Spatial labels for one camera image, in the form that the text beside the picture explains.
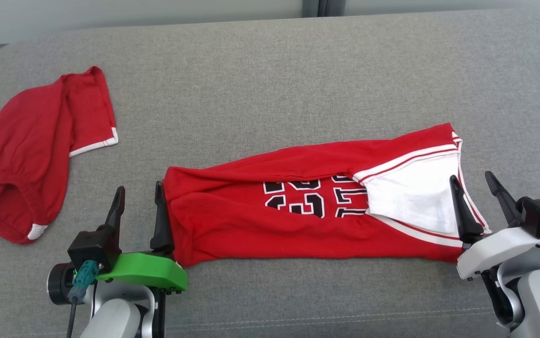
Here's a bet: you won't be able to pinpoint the red and white number jersey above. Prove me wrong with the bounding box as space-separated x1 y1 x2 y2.
163 123 492 268

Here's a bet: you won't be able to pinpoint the red shorts with white trim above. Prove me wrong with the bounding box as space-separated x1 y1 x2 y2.
0 66 119 245

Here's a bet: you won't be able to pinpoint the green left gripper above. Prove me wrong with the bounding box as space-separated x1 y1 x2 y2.
96 181 188 296

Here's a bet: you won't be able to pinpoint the left camera cable teal plug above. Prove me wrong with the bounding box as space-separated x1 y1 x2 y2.
66 261 100 338

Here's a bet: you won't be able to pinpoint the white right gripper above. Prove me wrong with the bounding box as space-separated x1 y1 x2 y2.
449 171 540 281

